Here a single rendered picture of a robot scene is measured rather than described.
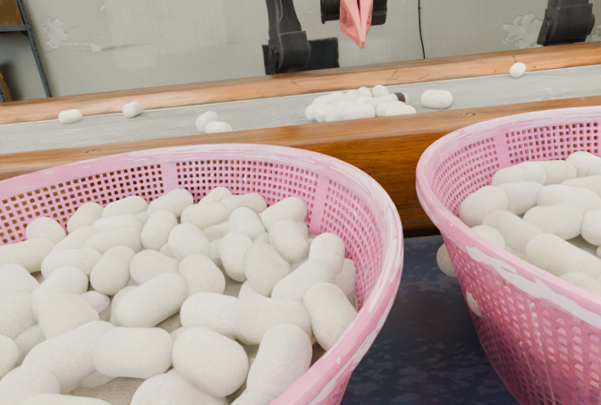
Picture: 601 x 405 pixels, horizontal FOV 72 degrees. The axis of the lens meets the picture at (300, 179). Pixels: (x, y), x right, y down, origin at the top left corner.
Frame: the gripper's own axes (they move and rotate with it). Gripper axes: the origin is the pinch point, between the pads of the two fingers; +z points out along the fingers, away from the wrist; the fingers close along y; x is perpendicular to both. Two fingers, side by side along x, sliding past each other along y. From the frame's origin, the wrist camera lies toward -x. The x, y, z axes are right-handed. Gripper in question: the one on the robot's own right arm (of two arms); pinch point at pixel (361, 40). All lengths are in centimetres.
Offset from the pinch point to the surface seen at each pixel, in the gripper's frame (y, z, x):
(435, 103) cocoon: 5.6, 16.3, -5.4
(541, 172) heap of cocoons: 5.7, 32.8, -18.8
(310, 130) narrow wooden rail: -8.6, 25.4, -15.3
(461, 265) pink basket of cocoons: -2.9, 40.0, -25.0
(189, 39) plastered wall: -74, -151, 129
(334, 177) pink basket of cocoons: -7.5, 33.5, -21.9
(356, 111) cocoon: -3.7, 18.9, -8.7
